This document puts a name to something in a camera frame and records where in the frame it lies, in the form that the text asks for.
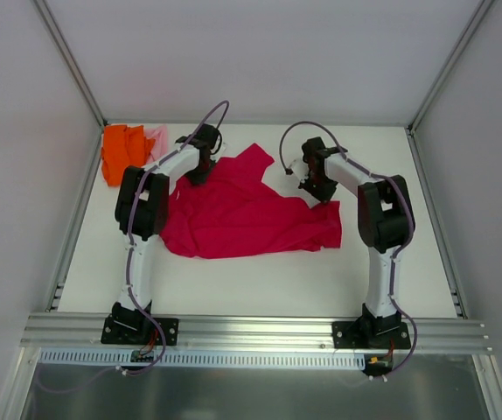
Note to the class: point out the right aluminium frame post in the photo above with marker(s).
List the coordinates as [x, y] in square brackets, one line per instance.
[464, 39]

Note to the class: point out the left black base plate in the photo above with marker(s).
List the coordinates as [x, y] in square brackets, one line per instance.
[168, 330]

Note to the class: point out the aluminium frame post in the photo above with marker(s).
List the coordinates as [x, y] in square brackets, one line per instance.
[58, 38]
[464, 39]

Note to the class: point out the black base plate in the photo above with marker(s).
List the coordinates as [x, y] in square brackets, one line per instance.
[357, 335]
[168, 330]

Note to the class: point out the left aluminium frame post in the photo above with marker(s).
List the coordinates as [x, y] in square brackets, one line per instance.
[58, 38]

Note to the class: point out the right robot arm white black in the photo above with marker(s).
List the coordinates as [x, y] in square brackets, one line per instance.
[386, 226]

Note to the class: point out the orange t shirt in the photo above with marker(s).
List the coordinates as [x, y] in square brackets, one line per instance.
[122, 146]

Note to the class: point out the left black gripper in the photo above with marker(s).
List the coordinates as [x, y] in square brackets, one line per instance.
[200, 173]

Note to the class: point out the red t shirt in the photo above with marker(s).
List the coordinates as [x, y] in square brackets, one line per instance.
[234, 214]

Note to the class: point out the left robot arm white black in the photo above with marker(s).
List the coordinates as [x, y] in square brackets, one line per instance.
[141, 211]

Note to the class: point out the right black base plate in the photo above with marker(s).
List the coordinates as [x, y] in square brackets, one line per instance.
[357, 335]

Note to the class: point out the pink t shirt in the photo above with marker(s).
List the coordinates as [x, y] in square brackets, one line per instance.
[157, 142]

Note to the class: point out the aluminium mounting rail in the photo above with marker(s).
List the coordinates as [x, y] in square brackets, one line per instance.
[267, 334]

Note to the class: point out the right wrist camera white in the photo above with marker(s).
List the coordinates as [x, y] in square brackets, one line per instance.
[297, 169]

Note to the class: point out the white slotted cable duct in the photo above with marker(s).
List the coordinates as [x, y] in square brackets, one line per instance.
[204, 359]

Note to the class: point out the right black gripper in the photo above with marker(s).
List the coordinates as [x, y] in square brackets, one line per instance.
[321, 188]

